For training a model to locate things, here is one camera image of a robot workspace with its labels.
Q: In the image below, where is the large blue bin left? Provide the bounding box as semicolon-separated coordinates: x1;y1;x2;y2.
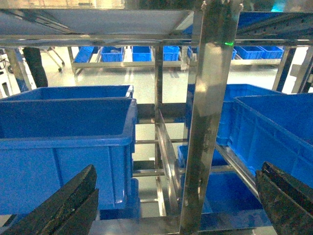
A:
0;98;137;214

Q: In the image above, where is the large blue bin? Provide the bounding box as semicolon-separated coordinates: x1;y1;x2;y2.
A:
228;93;313;187
0;98;137;214

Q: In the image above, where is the stainless steel shelf cart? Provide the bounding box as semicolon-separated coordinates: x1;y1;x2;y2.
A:
0;0;313;235

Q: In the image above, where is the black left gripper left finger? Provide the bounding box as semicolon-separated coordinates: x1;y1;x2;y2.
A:
3;164;99;235

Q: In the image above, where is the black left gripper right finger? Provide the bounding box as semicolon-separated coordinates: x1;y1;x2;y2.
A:
255;162;313;235

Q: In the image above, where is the large blue bin right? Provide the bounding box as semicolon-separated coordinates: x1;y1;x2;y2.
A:
228;93;313;187

